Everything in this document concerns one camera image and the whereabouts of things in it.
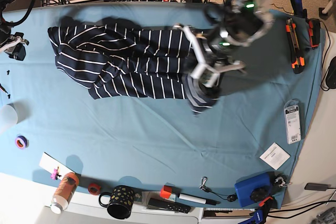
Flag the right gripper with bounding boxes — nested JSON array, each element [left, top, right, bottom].
[[0, 32, 26, 61]]

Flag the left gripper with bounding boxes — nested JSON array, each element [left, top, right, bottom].
[[173, 24, 246, 95]]

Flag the navy white striped t-shirt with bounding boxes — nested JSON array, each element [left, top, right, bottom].
[[48, 24, 220, 115]]

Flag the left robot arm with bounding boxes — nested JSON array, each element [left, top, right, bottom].
[[174, 0, 274, 96]]

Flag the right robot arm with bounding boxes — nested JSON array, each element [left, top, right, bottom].
[[1, 0, 36, 61]]

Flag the translucent plastic cup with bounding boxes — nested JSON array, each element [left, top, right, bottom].
[[0, 104, 18, 134]]

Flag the clear plastic blister pack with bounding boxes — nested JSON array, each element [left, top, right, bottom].
[[284, 99, 301, 144]]

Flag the orange black utility knife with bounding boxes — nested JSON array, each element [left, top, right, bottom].
[[286, 18, 305, 74]]

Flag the teal table cloth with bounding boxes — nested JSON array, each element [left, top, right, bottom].
[[1, 3, 328, 195]]

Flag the white square card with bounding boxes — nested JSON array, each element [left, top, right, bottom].
[[259, 143, 290, 170]]

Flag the purple tape roll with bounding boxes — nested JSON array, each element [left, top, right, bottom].
[[15, 135, 28, 150]]

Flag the metal carabiner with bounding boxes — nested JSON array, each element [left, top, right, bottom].
[[199, 176, 207, 191]]

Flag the orange black tool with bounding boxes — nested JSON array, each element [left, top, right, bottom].
[[308, 18, 321, 49]]

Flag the blue black clamp top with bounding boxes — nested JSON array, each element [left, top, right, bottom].
[[290, 0, 307, 18]]

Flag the black round object right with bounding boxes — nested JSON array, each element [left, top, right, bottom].
[[325, 57, 336, 90]]

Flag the blue box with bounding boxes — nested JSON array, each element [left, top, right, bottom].
[[234, 173, 273, 207]]

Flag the white black marker pen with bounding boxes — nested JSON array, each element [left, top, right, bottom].
[[176, 194, 219, 206]]

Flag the red orange cube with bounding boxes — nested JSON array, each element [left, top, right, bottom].
[[160, 185, 172, 199]]

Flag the white paper sheet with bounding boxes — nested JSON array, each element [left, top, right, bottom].
[[39, 152, 75, 179]]

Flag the black remote control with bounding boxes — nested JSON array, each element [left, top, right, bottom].
[[148, 198, 191, 214]]

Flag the pink clip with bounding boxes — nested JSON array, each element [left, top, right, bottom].
[[50, 168, 58, 180]]

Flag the black power adapter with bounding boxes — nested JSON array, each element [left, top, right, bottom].
[[304, 183, 329, 191]]

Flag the blue clamp bottom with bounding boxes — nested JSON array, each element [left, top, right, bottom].
[[243, 196, 274, 224]]

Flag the orange bottle white cap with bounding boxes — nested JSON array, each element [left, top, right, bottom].
[[50, 173, 79, 214]]

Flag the black mug gold leaves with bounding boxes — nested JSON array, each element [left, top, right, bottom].
[[98, 185, 135, 220]]

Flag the red tape roll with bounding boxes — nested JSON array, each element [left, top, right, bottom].
[[88, 183, 101, 196]]

